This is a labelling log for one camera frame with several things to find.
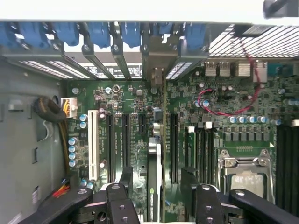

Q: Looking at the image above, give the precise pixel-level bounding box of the silver CPU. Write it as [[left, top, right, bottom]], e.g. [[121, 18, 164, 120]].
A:
[[230, 173, 266, 199]]

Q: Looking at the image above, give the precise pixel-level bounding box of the metal CPU socket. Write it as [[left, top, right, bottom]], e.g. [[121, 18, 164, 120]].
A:
[[217, 148, 276, 207]]

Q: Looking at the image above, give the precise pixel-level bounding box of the black RAM slot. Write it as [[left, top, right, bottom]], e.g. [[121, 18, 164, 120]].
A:
[[284, 123, 292, 215], [197, 121, 206, 184], [205, 121, 213, 184], [212, 126, 219, 184], [292, 123, 299, 217], [184, 126, 198, 185], [277, 123, 285, 210]]

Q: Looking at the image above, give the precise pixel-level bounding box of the black long expansion slot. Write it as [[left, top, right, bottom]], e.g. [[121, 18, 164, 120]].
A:
[[106, 113, 115, 183], [170, 112, 180, 185]]

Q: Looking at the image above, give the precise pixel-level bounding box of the white expansion slot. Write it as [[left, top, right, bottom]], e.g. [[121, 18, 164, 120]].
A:
[[87, 109, 100, 181]]

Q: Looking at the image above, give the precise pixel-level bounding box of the black short expansion slot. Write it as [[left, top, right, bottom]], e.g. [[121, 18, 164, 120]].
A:
[[139, 114, 148, 134]]

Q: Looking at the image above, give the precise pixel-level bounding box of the green motherboard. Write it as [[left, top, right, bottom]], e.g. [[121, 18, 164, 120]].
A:
[[66, 59, 299, 224]]

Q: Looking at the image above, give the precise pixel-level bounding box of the white power connector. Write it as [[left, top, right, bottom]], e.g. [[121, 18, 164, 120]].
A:
[[61, 98, 78, 119]]

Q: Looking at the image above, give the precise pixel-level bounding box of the grey power supply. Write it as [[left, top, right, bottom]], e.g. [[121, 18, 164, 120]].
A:
[[0, 58, 68, 224]]

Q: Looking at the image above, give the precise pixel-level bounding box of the silver rear port block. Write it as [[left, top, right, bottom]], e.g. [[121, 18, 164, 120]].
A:
[[253, 60, 268, 84], [219, 61, 232, 77], [235, 61, 252, 77], [205, 61, 219, 77]]

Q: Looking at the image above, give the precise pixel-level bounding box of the perforated metal slot cover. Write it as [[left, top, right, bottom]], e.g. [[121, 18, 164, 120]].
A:
[[17, 60, 73, 79], [46, 60, 92, 79], [165, 61, 195, 80]]

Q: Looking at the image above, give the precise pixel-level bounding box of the blue rear port block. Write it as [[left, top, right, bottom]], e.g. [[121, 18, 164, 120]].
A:
[[267, 63, 294, 78]]

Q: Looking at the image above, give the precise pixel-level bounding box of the blue card retention clip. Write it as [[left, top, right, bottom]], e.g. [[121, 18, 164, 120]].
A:
[[54, 22, 81, 47], [152, 22, 175, 39], [18, 22, 49, 49], [184, 22, 208, 52], [121, 22, 142, 49], [87, 22, 112, 49], [0, 22, 15, 49]]

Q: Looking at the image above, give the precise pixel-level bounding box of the black open PC case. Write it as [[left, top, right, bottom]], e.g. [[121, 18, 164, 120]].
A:
[[0, 20, 299, 224]]

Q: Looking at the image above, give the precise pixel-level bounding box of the red yellow wire bundle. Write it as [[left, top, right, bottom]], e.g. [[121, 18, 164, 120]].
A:
[[51, 177, 71, 198]]

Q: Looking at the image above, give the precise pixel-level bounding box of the red twisted wire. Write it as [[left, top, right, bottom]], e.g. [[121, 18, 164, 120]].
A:
[[198, 37, 263, 117]]

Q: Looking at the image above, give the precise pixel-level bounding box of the black sleeved power cable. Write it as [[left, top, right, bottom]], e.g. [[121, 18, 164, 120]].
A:
[[32, 97, 71, 180]]

